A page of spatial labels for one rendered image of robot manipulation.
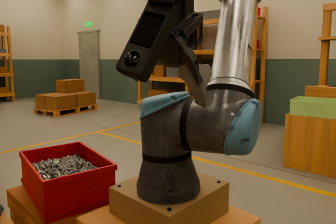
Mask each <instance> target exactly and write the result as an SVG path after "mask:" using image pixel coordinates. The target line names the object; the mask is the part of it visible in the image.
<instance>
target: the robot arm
mask: <svg viewBox="0 0 336 224"><path fill-rule="evenodd" d="M219 1H220V2H221V8H220V15H219V22H218V29H217V35H216V42H215V49H214V56H213V63H212V69H211V67H210V65H208V64H202V65H200V64H199V62H198V58H197V56H196V54H195V52H194V51H193V50H192V49H191V48H192V46H193V45H194V44H195V48H197V47H198V46H199V45H200V44H201V43H202V42H203V15H204V14H203V13H198V12H195V11H194V0H148V2H147V4H146V6H145V8H144V10H143V12H142V14H141V16H140V18H139V20H138V22H137V24H136V26H135V28H134V30H133V32H132V34H131V36H130V38H129V40H128V42H127V44H126V46H125V48H124V50H123V52H122V54H121V56H120V58H119V60H118V62H117V64H116V70H117V71H118V72H120V73H121V74H122V75H124V76H127V77H129V78H132V79H134V80H135V81H136V82H137V81H141V82H144V83H145V82H147V81H148V80H149V78H150V76H151V74H152V72H153V70H154V68H155V65H156V63H157V61H158V60H160V61H163V62H167V64H168V65H171V64H172V63H175V62H176V61H177V60H178V61H179V64H180V65H181V66H180V68H179V70H178V75H179V76H180V78H181V79H182V80H183V81H184V82H185V83H186V84H187V86H188V88H189V92H190V93H191V94H192V95H193V97H194V98H190V97H191V95H190V93H189V92H188V91H180V92H172V93H166V94H160V95H155V96H150V97H147V98H145V99H143V100H142V101H141V103H140V117H139V119H140V128H141V146H142V163H141V167H140V172H139V177H138V179H137V182H136V190H137V195H138V196H139V197H140V198H141V199H142V200H144V201H146V202H149V203H153V204H159V205H172V204H179V203H183V202H186V201H189V200H191V199H193V198H195V197H196V196H197V195H198V194H199V192H200V179H199V176H198V175H197V172H196V169H195V166H194V163H193V160H192V151H195V152H205V153H214V154H224V155H226V156H231V155H238V156H245V155H248V154H249V153H251V152H252V150H253V149H254V147H255V145H256V142H257V139H258V136H259V131H260V126H261V116H262V105H261V102H260V101H259V100H257V99H255V93H254V91H253V90H252V89H251V88H250V87H249V80H250V69H251V59H252V48H253V38H254V28H255V17H256V7H257V5H258V4H259V3H260V2H261V0H219ZM196 16H197V17H196ZM199 25H200V37H199V38H198V26H199ZM209 81H210V83H209Z"/></svg>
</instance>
